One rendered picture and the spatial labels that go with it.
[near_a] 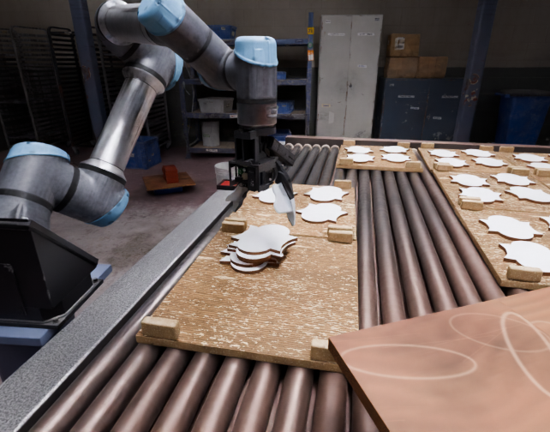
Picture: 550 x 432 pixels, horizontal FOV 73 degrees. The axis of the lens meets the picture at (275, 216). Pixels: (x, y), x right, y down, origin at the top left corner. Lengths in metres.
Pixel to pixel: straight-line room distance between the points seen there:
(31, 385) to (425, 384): 0.52
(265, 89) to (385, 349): 0.46
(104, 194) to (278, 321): 0.55
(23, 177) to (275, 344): 0.62
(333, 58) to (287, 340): 5.06
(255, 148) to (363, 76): 4.89
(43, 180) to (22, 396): 0.46
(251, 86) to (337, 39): 4.84
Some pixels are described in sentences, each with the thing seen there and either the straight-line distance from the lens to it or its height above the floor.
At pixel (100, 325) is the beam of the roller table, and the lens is 0.74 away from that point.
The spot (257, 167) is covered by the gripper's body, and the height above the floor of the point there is 1.16.
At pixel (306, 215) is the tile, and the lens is 1.03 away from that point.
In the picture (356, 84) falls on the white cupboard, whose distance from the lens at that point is 5.54.
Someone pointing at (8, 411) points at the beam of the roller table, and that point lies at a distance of 0.65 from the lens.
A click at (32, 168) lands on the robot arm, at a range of 0.94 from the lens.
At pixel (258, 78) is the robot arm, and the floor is 1.31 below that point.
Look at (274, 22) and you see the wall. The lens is 6.08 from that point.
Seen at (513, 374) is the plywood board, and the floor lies 1.04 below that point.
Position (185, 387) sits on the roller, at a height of 0.92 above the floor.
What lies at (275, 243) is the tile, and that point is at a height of 0.98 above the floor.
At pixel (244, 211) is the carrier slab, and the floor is 0.94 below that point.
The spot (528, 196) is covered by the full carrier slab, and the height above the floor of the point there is 0.95.
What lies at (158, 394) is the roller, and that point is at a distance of 0.59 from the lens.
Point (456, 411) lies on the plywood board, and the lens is 0.42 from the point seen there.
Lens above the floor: 1.34
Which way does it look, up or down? 23 degrees down
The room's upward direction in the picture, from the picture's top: straight up
